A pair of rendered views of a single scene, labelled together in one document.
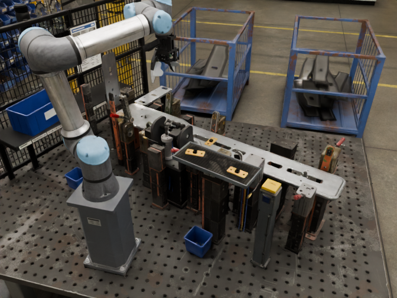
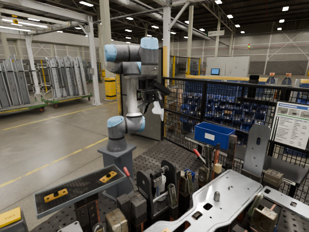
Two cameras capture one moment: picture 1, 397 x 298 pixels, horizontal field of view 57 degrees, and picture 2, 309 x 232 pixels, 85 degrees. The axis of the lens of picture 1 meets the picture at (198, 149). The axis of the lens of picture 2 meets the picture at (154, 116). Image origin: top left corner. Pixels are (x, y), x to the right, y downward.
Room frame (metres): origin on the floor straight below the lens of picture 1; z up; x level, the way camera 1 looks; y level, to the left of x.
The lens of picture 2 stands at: (1.78, -0.59, 1.69)
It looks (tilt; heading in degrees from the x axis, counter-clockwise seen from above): 17 degrees down; 108
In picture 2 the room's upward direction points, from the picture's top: straight up
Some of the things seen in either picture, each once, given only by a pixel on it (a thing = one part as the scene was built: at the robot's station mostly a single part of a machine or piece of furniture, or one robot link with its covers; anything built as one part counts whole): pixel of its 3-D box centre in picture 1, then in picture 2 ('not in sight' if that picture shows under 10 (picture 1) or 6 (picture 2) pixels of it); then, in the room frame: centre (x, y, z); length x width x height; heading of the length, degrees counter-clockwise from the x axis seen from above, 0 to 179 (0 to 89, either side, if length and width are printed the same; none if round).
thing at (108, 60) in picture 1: (111, 80); (255, 149); (2.09, 0.53, 1.17); 0.12 x 0.01 x 0.34; 146
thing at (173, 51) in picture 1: (165, 47); (148, 89); (1.51, 0.14, 1.58); 0.09 x 0.08 x 0.12; 56
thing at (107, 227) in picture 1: (107, 223); (118, 171); (1.16, 0.41, 0.90); 0.21 x 0.21 x 0.40; 75
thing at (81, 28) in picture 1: (85, 47); (291, 124); (2.32, 0.72, 1.30); 0.23 x 0.02 x 0.31; 146
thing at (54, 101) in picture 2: not in sight; (65, 83); (-4.41, 5.54, 0.88); 1.91 x 1.01 x 1.76; 77
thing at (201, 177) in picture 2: (129, 148); (203, 190); (1.80, 0.41, 0.88); 0.07 x 0.06 x 0.35; 146
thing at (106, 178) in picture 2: (195, 151); (108, 176); (1.34, 0.02, 1.17); 0.08 x 0.04 x 0.01; 75
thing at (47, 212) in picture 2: (215, 163); (83, 186); (1.27, -0.07, 1.16); 0.37 x 0.14 x 0.02; 56
